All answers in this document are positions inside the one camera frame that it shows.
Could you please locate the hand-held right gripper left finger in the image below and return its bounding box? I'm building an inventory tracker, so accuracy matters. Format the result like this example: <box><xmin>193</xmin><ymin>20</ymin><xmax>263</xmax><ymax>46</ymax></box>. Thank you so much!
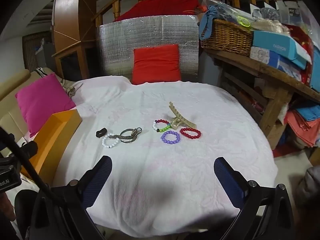
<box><xmin>35</xmin><ymin>155</ymin><xmax>112</xmax><ymax>240</ymax></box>

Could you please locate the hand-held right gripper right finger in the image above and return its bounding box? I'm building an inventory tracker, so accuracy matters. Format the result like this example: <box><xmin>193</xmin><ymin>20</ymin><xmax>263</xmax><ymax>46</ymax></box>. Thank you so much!
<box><xmin>214</xmin><ymin>157</ymin><xmax>297</xmax><ymax>240</ymax></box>

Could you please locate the white bead bracelet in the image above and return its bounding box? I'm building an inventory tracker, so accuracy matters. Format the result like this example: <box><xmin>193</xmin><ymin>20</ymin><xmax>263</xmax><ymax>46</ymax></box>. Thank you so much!
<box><xmin>102</xmin><ymin>133</ymin><xmax>118</xmax><ymax>149</ymax></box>

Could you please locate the metal bangle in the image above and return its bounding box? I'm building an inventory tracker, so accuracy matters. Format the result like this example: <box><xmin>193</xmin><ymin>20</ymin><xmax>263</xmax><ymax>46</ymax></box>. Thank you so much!
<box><xmin>119</xmin><ymin>128</ymin><xmax>139</xmax><ymax>144</ymax></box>

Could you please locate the orange cardboard box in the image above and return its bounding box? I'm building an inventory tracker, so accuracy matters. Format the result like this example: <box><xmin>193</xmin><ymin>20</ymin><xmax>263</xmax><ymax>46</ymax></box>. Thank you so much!
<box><xmin>20</xmin><ymin>109</ymin><xmax>82</xmax><ymax>180</ymax></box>

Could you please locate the silver and gold wristwatch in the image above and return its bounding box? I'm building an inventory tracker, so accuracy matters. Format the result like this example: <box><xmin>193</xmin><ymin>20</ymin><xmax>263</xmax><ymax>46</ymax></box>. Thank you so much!
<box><xmin>108</xmin><ymin>127</ymin><xmax>142</xmax><ymax>140</ymax></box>

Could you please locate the red bead bracelet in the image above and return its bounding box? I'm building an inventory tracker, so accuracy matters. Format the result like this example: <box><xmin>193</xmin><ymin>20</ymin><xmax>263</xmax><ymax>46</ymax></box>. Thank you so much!
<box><xmin>180</xmin><ymin>127</ymin><xmax>202</xmax><ymax>139</ymax></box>

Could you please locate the beige hair claw clip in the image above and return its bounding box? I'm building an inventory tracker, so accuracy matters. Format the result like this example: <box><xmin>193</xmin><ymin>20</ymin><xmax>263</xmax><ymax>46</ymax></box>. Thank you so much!
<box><xmin>168</xmin><ymin>101</ymin><xmax>197</xmax><ymax>130</ymax></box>

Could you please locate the purple bead bracelet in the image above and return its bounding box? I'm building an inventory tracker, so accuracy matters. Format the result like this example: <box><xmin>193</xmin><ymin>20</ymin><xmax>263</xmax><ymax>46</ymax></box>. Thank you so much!
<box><xmin>161</xmin><ymin>130</ymin><xmax>181</xmax><ymax>146</ymax></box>

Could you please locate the grey fleece garment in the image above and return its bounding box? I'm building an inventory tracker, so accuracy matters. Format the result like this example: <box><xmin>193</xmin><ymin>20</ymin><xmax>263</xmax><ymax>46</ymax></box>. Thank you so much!
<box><xmin>297</xmin><ymin>166</ymin><xmax>320</xmax><ymax>220</ymax></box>

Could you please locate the magenta pillow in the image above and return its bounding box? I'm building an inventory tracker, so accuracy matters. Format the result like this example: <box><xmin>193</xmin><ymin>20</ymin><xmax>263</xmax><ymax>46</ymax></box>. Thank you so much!
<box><xmin>14</xmin><ymin>73</ymin><xmax>77</xmax><ymax>138</ymax></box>

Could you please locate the beige leather sofa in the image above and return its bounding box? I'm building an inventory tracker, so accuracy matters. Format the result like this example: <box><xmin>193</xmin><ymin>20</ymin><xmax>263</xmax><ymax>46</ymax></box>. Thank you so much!
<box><xmin>0</xmin><ymin>66</ymin><xmax>75</xmax><ymax>140</ymax></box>

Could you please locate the pale pink textured blanket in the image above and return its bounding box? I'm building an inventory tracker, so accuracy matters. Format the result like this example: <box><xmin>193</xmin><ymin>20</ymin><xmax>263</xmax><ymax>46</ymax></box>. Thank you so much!
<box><xmin>51</xmin><ymin>76</ymin><xmax>278</xmax><ymax>238</ymax></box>

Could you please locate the stack of folded cloths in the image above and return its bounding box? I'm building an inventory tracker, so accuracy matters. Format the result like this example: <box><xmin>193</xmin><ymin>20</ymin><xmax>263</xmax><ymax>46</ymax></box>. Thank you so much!
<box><xmin>285</xmin><ymin>102</ymin><xmax>320</xmax><ymax>148</ymax></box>

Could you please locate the wooden bench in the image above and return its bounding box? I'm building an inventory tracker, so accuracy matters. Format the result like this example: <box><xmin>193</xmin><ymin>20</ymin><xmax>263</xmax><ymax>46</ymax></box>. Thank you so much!
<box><xmin>204</xmin><ymin>49</ymin><xmax>320</xmax><ymax>150</ymax></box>

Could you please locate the wooden cabinet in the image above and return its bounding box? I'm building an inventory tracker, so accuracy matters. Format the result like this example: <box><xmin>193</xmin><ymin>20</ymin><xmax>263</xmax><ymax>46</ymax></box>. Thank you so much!
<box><xmin>51</xmin><ymin>41</ymin><xmax>98</xmax><ymax>80</ymax></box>

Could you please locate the small red pillow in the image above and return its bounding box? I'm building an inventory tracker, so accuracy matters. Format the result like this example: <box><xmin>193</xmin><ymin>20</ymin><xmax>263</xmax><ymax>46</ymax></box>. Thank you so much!
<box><xmin>131</xmin><ymin>44</ymin><xmax>182</xmax><ymax>85</ymax></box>

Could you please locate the white floral box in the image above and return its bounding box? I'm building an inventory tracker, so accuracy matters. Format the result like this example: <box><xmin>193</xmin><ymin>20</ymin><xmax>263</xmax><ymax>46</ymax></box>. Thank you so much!
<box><xmin>250</xmin><ymin>46</ymin><xmax>280</xmax><ymax>67</ymax></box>

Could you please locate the blue cardboard box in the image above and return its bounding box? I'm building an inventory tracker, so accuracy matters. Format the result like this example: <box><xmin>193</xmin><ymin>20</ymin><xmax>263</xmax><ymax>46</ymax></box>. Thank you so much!
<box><xmin>251</xmin><ymin>30</ymin><xmax>308</xmax><ymax>69</ymax></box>

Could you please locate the wicker basket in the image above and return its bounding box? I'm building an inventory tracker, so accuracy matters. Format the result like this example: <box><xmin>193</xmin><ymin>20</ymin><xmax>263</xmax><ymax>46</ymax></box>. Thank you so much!
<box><xmin>200</xmin><ymin>19</ymin><xmax>254</xmax><ymax>57</ymax></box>

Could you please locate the red patterned cloth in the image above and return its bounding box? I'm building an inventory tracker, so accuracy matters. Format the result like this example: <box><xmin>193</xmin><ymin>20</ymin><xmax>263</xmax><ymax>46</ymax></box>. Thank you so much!
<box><xmin>282</xmin><ymin>24</ymin><xmax>320</xmax><ymax>88</ymax></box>

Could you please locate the silver insulated mat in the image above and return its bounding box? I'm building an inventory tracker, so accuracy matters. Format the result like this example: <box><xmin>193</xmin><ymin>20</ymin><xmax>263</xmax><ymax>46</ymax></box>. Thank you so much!
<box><xmin>96</xmin><ymin>15</ymin><xmax>200</xmax><ymax>80</ymax></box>

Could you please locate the blue cloth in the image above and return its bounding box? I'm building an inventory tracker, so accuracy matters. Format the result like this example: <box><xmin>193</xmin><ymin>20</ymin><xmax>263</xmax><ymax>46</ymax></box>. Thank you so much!
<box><xmin>199</xmin><ymin>5</ymin><xmax>223</xmax><ymax>40</ymax></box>

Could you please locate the curved wooden stair panel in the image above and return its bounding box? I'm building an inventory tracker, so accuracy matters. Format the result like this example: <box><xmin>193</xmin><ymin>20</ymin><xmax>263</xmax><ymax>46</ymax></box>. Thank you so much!
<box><xmin>51</xmin><ymin>0</ymin><xmax>98</xmax><ymax>43</ymax></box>

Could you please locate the wooden stair railing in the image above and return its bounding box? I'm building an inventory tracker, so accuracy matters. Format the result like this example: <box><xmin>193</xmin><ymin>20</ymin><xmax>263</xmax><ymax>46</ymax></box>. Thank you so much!
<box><xmin>91</xmin><ymin>0</ymin><xmax>290</xmax><ymax>28</ymax></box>

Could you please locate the large red cushion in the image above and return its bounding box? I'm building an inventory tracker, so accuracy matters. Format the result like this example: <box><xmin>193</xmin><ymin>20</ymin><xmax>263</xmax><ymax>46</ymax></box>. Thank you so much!
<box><xmin>114</xmin><ymin>0</ymin><xmax>204</xmax><ymax>22</ymax></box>

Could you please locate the black cable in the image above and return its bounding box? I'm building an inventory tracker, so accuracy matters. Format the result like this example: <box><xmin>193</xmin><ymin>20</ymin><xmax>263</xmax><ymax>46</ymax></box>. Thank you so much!
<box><xmin>0</xmin><ymin>127</ymin><xmax>54</xmax><ymax>195</ymax></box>

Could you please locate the multicolour bead bracelet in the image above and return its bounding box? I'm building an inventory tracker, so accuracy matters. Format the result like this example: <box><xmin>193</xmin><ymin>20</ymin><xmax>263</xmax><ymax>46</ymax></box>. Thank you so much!
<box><xmin>152</xmin><ymin>119</ymin><xmax>172</xmax><ymax>133</ymax></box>

